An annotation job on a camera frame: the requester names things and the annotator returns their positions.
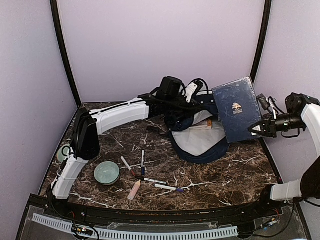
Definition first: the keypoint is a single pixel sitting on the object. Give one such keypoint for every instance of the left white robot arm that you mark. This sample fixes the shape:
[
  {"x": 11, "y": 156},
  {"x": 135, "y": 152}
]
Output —
[{"x": 89, "y": 125}]

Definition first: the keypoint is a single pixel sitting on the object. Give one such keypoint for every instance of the red capped white marker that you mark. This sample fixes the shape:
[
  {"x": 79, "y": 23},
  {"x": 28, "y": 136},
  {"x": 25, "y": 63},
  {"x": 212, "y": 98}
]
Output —
[{"x": 127, "y": 165}]

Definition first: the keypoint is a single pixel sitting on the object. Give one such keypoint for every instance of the right black frame post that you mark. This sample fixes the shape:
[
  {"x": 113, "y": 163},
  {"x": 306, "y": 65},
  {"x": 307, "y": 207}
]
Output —
[{"x": 261, "y": 39}]

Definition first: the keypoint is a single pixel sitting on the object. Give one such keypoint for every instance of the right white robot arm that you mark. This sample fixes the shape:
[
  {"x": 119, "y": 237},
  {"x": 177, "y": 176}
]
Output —
[{"x": 304, "y": 185}]

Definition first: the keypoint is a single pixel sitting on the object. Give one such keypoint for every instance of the pink pencil-shaped eraser tube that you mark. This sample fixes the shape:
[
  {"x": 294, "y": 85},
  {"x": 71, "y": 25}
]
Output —
[{"x": 134, "y": 190}]

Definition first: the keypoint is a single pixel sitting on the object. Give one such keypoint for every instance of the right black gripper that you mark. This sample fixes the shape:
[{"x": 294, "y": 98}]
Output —
[{"x": 269, "y": 130}]

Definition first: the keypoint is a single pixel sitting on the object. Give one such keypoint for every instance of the orange treehouse paperback book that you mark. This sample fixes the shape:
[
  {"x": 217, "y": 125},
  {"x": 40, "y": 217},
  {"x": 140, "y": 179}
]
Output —
[{"x": 207, "y": 124}]

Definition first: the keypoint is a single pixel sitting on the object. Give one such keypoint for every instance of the small green circuit board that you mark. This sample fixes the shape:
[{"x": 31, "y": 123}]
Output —
[{"x": 81, "y": 230}]

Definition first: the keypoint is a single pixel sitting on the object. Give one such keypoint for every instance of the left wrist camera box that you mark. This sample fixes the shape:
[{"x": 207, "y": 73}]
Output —
[{"x": 170, "y": 87}]

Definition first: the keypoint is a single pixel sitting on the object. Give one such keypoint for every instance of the navy blue student backpack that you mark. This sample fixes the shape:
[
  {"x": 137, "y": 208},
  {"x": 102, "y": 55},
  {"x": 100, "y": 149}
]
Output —
[{"x": 197, "y": 146}]

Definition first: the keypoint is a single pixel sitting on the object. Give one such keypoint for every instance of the celadon green bowl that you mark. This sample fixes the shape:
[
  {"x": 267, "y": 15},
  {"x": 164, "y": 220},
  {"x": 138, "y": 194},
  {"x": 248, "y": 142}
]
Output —
[
  {"x": 63, "y": 153},
  {"x": 107, "y": 173}
]

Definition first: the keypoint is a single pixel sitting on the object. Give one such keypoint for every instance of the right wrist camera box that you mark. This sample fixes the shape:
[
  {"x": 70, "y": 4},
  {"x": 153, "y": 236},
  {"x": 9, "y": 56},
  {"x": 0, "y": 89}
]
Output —
[{"x": 293, "y": 103}]

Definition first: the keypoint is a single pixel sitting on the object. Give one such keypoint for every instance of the white slotted cable duct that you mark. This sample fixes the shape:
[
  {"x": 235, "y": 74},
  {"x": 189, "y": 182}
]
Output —
[{"x": 138, "y": 232}]

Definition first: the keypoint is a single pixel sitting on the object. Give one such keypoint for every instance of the blue capped white marker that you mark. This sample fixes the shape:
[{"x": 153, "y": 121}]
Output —
[{"x": 143, "y": 162}]

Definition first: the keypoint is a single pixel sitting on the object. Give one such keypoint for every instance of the far celadon green bowl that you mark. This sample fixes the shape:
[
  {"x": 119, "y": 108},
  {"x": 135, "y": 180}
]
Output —
[{"x": 63, "y": 153}]

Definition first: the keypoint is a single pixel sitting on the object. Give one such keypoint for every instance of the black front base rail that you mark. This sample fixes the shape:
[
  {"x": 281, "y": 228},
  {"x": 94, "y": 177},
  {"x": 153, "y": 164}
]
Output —
[{"x": 101, "y": 216}]

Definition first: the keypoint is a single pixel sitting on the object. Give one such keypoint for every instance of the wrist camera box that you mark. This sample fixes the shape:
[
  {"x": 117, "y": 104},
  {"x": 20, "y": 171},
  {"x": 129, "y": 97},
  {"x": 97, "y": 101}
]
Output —
[
  {"x": 293, "y": 103},
  {"x": 170, "y": 87}
]

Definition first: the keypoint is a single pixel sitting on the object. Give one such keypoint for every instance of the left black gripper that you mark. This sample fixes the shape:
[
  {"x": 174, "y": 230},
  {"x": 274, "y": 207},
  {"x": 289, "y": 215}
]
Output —
[{"x": 193, "y": 106}]

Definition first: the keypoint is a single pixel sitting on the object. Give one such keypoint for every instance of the near celadon green bowl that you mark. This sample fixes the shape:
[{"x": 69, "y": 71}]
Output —
[{"x": 107, "y": 173}]

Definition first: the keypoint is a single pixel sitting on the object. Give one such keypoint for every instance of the black capped white marker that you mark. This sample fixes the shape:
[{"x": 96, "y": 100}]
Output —
[{"x": 151, "y": 180}]

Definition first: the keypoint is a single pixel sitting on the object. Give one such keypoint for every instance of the dark blue hardcover book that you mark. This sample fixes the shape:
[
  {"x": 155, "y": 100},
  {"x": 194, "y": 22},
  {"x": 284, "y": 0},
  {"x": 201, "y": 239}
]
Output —
[{"x": 238, "y": 109}]

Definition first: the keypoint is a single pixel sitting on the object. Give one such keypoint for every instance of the black frame post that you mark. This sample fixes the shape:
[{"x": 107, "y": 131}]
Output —
[
  {"x": 63, "y": 51},
  {"x": 261, "y": 39}
]

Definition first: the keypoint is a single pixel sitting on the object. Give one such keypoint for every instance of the left black frame post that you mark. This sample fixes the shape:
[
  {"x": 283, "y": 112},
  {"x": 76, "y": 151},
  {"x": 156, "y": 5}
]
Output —
[{"x": 63, "y": 51}]

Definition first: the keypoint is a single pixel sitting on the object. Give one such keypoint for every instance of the purple capped white marker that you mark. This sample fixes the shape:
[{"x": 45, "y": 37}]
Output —
[{"x": 166, "y": 187}]

